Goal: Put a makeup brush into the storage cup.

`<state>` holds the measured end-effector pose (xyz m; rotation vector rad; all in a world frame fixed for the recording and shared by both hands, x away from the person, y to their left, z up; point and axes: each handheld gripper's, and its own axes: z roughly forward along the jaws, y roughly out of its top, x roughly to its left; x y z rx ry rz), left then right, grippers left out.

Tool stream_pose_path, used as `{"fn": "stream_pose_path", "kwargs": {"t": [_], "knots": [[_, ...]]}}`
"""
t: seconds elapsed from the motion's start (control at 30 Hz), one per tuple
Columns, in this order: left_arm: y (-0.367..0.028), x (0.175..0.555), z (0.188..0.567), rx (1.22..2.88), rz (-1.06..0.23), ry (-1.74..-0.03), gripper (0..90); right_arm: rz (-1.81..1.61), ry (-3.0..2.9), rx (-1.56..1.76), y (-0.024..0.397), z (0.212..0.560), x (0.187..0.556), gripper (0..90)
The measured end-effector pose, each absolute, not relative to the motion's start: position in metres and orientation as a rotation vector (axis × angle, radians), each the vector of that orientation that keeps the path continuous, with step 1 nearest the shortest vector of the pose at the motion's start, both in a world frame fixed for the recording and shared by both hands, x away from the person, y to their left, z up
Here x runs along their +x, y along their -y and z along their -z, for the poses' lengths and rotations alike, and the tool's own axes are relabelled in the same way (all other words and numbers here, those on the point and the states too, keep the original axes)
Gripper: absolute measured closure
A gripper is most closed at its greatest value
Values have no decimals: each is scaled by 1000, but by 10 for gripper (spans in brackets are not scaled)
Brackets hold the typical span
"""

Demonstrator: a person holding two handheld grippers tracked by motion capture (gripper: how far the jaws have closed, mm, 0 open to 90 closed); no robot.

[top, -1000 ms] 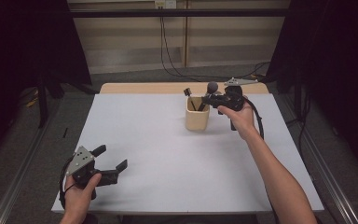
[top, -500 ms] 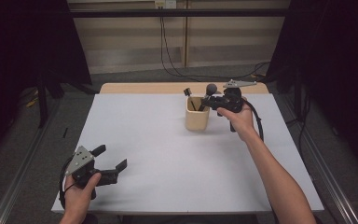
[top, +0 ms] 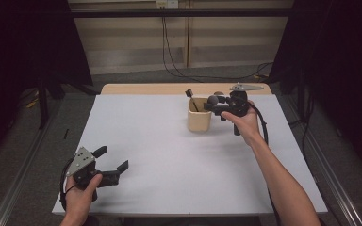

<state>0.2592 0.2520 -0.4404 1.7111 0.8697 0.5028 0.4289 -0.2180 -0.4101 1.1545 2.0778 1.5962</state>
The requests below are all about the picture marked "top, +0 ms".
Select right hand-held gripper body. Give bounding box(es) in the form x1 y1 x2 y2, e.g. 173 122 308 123
228 82 265 137

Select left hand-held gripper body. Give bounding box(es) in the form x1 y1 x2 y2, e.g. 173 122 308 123
65 146 121 190

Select thick black powder brush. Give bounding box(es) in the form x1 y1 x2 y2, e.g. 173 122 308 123
206 94 220 107

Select beige square cup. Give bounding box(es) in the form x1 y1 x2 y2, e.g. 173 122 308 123
187 96 213 133

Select thin black makeup brush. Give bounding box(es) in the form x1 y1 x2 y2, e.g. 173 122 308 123
184 89 200 113

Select person's right hand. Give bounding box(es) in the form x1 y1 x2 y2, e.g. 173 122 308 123
221 100 264 148

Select person's left hand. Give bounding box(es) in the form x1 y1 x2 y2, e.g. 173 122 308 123
60 174 104 226

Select white table mat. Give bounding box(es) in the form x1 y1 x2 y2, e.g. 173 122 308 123
51 93 329 218

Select black metal stand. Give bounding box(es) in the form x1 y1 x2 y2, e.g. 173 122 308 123
37 73 100 130

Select wooden table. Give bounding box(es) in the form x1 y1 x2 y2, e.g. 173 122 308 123
100 82 273 96

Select black curtain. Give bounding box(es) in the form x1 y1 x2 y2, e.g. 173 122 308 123
0 0 94 172
268 0 362 180

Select black horizontal bar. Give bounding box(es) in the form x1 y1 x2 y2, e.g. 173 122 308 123
70 8 293 19

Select right hand-held gripper cable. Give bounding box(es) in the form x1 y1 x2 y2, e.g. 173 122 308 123
247 101 282 226

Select hand-held gripper cable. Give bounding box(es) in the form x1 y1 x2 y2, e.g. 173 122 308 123
247 101 282 226
58 156 77 212

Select left hand-held gripper cable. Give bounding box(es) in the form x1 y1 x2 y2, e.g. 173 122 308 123
58 156 77 212

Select aluminium floor rail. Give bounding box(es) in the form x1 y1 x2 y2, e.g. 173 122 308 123
282 93 362 226
0 125 50 226

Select black floor cables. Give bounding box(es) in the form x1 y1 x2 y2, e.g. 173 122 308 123
288 93 316 158

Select wooden wall strip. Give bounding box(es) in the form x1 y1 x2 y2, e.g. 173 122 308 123
185 0 192 69

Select yellow floor cable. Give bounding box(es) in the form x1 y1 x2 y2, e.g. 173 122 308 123
25 89 41 109

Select black wall cable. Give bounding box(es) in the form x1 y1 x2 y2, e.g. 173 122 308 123
161 17 274 81

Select white wall socket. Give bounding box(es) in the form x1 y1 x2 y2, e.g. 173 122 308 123
156 0 179 9

